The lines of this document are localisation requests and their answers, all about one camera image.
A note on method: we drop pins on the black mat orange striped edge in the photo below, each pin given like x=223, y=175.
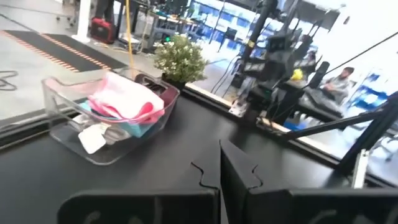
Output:
x=62, y=49

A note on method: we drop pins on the grey waffle microfiber towel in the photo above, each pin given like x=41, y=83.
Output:
x=93, y=138

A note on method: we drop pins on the black vertical pole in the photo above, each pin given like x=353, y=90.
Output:
x=258, y=31

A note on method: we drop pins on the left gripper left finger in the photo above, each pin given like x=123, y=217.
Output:
x=155, y=207

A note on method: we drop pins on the black office chair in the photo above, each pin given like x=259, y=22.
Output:
x=229, y=34

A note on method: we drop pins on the pink microfiber towel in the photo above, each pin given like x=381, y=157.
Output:
x=124, y=98

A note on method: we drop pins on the teal microfiber towel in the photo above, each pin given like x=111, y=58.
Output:
x=136, y=129

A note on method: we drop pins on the grey office desk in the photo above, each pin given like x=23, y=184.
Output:
x=168, y=26

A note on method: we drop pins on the white square post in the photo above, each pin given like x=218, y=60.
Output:
x=83, y=20

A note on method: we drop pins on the person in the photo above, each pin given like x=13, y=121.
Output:
x=337, y=84

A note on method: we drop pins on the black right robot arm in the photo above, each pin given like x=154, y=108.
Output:
x=280, y=93

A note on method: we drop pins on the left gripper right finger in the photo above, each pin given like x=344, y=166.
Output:
x=311, y=207

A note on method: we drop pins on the clear plastic bin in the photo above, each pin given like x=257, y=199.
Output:
x=62, y=124

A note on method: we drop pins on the red and black bag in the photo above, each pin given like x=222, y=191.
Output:
x=102, y=30

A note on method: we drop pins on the small green potted plant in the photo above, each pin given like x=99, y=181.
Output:
x=180, y=59

